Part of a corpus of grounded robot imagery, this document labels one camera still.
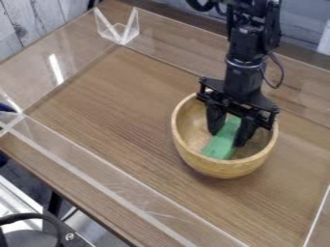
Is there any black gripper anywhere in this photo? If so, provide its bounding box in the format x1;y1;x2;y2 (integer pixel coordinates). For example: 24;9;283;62
196;59;279;148

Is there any green rectangular block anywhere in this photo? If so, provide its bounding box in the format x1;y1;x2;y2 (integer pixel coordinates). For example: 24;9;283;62
201;116;240;160

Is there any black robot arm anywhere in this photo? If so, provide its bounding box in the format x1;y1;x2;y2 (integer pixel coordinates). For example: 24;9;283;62
185;0;280;148

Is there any brown wooden bowl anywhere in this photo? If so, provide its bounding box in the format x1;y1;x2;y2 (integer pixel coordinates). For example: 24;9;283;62
171;94;277;179

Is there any black metal table leg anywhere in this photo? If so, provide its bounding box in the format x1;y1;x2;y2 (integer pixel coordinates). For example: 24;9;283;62
48;192;62;217

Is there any blue object at edge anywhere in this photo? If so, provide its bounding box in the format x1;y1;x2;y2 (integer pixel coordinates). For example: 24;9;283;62
0;102;17;113

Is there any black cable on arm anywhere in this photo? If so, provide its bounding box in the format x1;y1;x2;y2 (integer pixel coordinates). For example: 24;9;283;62
257;51;285;90

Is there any clear acrylic tray wall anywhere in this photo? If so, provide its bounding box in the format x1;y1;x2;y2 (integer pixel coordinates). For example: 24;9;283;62
0;1;330;247

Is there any clear acrylic corner bracket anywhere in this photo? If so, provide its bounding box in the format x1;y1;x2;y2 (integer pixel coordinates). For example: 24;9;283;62
92;8;138;45

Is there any black cable loop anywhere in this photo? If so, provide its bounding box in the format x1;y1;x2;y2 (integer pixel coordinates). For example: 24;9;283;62
0;212;61;247

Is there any metal bracket with screw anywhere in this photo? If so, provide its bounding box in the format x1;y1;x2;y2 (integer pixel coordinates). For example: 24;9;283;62
53;220;94;247

